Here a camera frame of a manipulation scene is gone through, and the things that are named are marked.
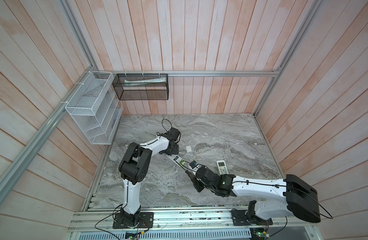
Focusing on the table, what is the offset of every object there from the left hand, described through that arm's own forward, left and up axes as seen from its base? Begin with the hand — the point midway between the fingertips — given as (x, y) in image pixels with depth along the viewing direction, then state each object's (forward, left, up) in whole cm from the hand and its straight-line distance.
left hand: (170, 153), depth 98 cm
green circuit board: (-46, +16, -1) cm, 48 cm away
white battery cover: (+4, -13, 0) cm, 13 cm away
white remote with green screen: (-6, -6, +2) cm, 8 cm away
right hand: (-19, -14, +5) cm, 24 cm away
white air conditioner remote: (-11, -33, +1) cm, 35 cm away
